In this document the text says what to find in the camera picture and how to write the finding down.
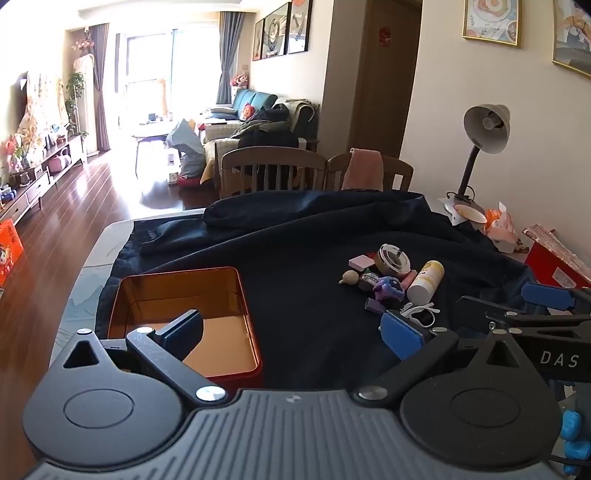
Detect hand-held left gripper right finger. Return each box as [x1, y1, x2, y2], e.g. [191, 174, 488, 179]
[352, 309, 536, 409]

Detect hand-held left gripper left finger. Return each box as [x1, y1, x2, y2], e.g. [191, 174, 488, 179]
[48, 309, 229, 410]

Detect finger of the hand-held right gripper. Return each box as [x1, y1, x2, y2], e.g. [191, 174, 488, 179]
[521, 281, 591, 312]
[454, 295, 591, 335]

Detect white sunglasses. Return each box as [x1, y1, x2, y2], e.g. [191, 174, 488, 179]
[399, 300, 441, 328]

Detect purple toy figure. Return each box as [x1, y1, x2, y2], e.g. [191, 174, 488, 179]
[373, 276, 404, 303]

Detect red tin box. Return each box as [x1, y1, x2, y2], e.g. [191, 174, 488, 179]
[107, 266, 265, 389]

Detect yellow and white bottle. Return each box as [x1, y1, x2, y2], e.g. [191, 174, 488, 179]
[407, 260, 445, 303]

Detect tape roll with white core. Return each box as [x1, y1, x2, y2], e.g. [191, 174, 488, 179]
[375, 244, 411, 277]

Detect person's right hand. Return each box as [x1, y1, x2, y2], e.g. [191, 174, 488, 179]
[560, 409, 591, 461]

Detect red cardboard box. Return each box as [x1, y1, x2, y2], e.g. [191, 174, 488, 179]
[524, 224, 591, 289]

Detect white orange cup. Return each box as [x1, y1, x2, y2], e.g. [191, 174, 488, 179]
[452, 204, 488, 232]

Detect dark blue cloth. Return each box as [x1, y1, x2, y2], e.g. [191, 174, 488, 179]
[97, 188, 555, 393]

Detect pink towel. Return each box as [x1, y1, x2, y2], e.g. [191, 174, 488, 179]
[342, 148, 385, 191]

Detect grey desk lamp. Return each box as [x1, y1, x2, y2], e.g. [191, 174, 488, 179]
[445, 104, 512, 217]

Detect orange gift box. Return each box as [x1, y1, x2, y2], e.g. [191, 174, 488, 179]
[0, 218, 25, 287]

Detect blue white bag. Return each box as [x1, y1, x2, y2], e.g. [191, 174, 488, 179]
[165, 119, 206, 178]

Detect wide wooden chair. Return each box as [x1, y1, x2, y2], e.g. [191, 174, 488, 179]
[219, 147, 328, 199]

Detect coffee table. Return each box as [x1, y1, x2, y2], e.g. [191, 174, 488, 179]
[131, 117, 174, 176]

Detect low wooden tv cabinet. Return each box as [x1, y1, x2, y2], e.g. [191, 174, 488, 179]
[0, 134, 88, 227]

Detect dark jacket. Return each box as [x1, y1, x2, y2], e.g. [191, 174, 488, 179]
[231, 105, 301, 148]

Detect brown wooden door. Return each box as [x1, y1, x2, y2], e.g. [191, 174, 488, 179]
[346, 0, 423, 160]

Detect teal sofa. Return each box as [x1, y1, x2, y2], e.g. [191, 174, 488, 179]
[201, 89, 320, 185]

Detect red potted flowers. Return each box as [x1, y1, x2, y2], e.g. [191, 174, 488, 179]
[0, 136, 28, 172]

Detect green potted plant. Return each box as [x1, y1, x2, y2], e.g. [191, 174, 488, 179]
[65, 71, 88, 137]

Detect gold framed food picture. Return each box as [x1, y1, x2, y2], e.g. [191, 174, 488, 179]
[463, 0, 522, 48]
[553, 0, 591, 79]

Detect grey curtain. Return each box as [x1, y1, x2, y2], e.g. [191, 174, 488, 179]
[88, 23, 112, 151]
[217, 10, 247, 104]

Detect white standing air conditioner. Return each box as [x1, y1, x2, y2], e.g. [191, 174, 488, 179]
[74, 54, 100, 158]

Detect patterned beige cloth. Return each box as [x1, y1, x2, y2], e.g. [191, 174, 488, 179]
[16, 69, 65, 139]

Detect pink flower bunch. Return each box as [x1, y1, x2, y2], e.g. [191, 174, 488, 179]
[71, 25, 95, 51]

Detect dark framed wall picture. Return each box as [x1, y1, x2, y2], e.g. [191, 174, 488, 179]
[285, 0, 315, 55]
[252, 17, 265, 61]
[261, 2, 291, 60]

